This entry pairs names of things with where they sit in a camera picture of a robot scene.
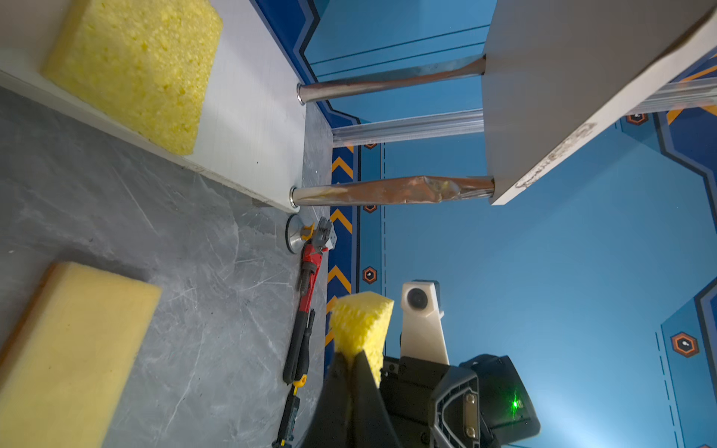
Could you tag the round metal foot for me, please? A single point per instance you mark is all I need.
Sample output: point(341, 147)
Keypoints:
point(298, 234)

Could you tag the yellow porous sponge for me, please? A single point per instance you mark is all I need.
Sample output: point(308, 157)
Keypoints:
point(360, 324)
point(145, 64)

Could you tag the yellow black screwdriver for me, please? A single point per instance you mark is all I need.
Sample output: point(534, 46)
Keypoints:
point(292, 405)

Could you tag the red pipe wrench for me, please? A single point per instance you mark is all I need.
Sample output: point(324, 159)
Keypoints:
point(321, 242)

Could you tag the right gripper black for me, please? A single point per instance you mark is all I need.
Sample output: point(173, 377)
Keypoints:
point(480, 403)

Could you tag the cream yellow sponge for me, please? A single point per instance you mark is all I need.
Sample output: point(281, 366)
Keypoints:
point(66, 366)

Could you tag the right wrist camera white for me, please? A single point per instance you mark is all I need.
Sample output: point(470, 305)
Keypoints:
point(422, 335)

